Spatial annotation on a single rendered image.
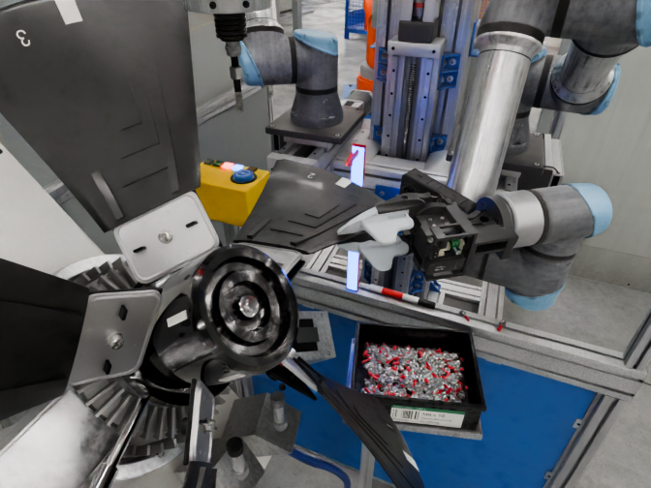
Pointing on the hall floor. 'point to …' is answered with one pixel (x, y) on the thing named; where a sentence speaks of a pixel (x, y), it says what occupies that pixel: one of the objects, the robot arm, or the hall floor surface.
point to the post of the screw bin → (366, 468)
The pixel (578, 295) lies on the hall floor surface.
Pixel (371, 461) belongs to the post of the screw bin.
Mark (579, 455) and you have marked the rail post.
